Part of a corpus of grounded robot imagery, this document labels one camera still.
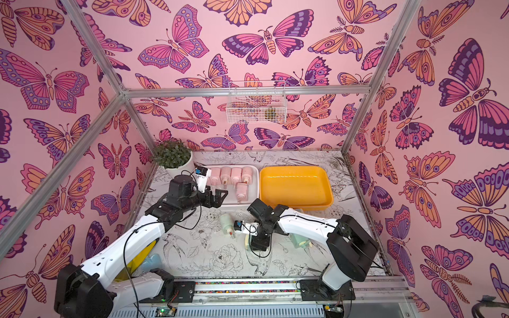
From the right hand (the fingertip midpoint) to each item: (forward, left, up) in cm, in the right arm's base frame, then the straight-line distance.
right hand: (252, 240), depth 83 cm
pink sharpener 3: (+32, +4, +4) cm, 32 cm away
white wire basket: (+56, -1, +30) cm, 63 cm away
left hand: (+15, +13, +16) cm, 25 cm away
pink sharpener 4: (+22, +6, +3) cm, 23 cm away
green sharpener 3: (-1, -19, +3) cm, 19 cm away
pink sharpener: (+31, +15, +3) cm, 34 cm away
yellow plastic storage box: (+30, -23, -4) cm, 38 cm away
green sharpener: (+5, +11, +4) cm, 12 cm away
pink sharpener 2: (+31, +10, +3) cm, 33 cm away
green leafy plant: (+35, +39, +16) cm, 55 cm away
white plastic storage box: (+27, +1, -1) cm, 27 cm away
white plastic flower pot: (+22, +28, +20) cm, 41 cm away
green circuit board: (-25, +30, -4) cm, 39 cm away
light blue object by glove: (-9, +40, -3) cm, 41 cm away
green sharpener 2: (-2, +2, +3) cm, 4 cm away
